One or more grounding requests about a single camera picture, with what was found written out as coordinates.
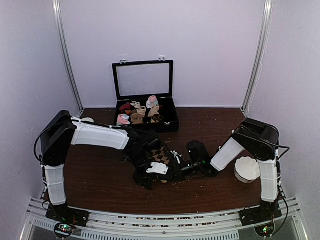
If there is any tan rolled sock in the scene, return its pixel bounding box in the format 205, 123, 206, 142
130, 113, 144, 125

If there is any aluminium right corner post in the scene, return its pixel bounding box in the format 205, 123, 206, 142
241, 0, 274, 117

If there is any aluminium left corner post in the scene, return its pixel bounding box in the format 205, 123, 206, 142
52, 0, 85, 112

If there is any dark red rolled sock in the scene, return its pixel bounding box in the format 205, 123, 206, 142
118, 102, 132, 113

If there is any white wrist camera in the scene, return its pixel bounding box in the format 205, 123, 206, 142
170, 150, 183, 165
146, 162, 169, 175

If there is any white bowl left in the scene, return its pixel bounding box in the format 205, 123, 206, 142
80, 117, 95, 123

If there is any beige rolled sock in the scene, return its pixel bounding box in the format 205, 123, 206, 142
148, 105, 160, 118

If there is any aluminium corner post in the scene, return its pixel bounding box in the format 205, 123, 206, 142
52, 0, 85, 112
241, 0, 274, 117

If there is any pink teal white rolled sock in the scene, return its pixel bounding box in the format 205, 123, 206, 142
146, 95, 159, 109

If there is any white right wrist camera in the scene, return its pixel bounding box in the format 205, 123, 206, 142
170, 150, 183, 165

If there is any cream rolled sock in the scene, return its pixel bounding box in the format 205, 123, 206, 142
130, 101, 147, 117

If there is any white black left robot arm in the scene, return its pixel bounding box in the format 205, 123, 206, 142
33, 110, 159, 222

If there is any black box with glass lid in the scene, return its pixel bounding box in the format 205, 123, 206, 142
112, 58, 180, 133

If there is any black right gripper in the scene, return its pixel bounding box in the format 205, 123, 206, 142
166, 160, 202, 182

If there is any aluminium front rail frame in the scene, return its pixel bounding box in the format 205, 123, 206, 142
18, 197, 312, 240

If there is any white scalloped bowl right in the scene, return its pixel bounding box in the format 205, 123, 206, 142
234, 156, 261, 184

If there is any brown tan argyle sock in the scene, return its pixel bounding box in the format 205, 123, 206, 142
147, 146, 185, 184
151, 114, 164, 123

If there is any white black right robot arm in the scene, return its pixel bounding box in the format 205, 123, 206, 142
180, 118, 282, 225

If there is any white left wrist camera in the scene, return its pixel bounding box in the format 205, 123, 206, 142
146, 162, 169, 175

